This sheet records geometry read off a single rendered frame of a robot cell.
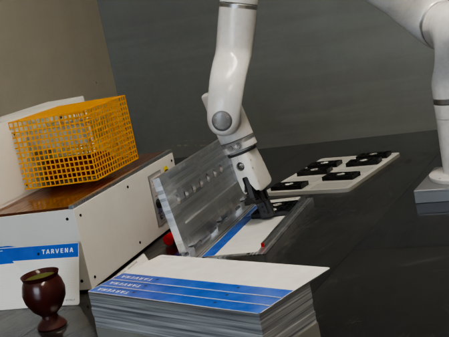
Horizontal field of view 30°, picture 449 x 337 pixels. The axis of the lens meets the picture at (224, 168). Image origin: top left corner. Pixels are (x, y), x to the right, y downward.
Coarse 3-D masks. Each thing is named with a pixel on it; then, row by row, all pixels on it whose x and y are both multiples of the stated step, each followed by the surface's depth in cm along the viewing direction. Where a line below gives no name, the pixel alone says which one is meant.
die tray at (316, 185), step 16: (320, 160) 268; (384, 160) 250; (304, 176) 250; (320, 176) 246; (368, 176) 236; (272, 192) 238; (288, 192) 235; (304, 192) 232; (320, 192) 229; (336, 192) 227
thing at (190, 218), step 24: (216, 144) 214; (192, 168) 200; (216, 168) 213; (168, 192) 183; (192, 192) 196; (216, 192) 209; (240, 192) 220; (168, 216) 182; (192, 216) 192; (216, 216) 202; (192, 240) 187
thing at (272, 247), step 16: (240, 208) 219; (304, 208) 208; (224, 224) 209; (288, 224) 196; (208, 240) 197; (272, 240) 185; (192, 256) 186; (208, 256) 183; (224, 256) 180; (240, 256) 179; (256, 256) 177; (272, 256) 180
